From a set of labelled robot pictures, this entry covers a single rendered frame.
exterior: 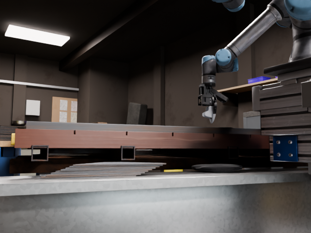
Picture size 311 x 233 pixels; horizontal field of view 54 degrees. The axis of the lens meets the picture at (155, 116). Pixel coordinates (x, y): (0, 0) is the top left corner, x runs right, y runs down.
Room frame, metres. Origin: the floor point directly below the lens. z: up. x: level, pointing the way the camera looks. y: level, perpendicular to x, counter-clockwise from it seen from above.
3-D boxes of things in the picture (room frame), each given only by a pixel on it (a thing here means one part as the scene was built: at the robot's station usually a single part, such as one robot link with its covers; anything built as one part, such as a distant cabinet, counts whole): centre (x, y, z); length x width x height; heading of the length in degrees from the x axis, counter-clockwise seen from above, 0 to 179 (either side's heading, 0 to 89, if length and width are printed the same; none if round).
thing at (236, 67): (1.58, -0.38, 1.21); 0.11 x 0.11 x 0.08; 70
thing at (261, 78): (4.61, -1.58, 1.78); 0.29 x 0.20 x 0.09; 33
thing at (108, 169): (0.98, 0.17, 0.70); 0.39 x 0.12 x 0.04; 112
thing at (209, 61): (1.63, -0.29, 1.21); 0.09 x 0.08 x 0.11; 70
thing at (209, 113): (1.62, -0.29, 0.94); 0.06 x 0.03 x 0.09; 102
